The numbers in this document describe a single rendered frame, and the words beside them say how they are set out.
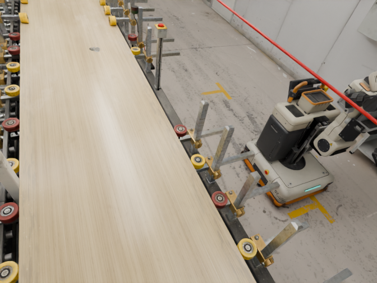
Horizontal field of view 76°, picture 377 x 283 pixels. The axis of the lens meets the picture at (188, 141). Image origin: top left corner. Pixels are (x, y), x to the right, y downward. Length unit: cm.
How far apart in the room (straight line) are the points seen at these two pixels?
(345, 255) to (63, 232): 218
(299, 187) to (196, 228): 138
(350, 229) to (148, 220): 206
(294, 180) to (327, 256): 66
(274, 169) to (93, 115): 159
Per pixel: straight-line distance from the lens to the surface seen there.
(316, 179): 249
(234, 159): 150
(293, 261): 231
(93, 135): 144
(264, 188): 143
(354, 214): 289
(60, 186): 127
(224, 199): 122
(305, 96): 212
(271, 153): 227
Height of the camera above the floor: 192
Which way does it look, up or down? 46 degrees down
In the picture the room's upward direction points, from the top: 12 degrees clockwise
